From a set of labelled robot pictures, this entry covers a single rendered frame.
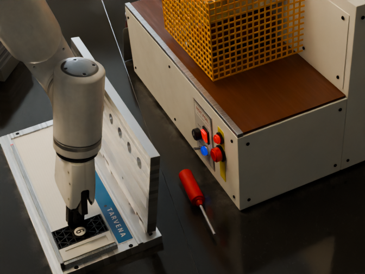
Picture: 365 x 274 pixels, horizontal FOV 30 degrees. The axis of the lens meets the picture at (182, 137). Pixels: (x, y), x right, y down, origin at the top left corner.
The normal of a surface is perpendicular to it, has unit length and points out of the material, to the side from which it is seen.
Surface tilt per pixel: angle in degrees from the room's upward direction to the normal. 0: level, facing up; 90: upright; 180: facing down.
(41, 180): 0
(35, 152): 0
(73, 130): 85
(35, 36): 90
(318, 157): 90
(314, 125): 90
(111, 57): 0
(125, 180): 81
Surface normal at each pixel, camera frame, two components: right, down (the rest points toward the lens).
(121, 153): -0.91, 0.20
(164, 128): -0.07, -0.77
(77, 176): 0.18, 0.44
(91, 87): 0.59, 0.52
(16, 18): 0.32, 0.63
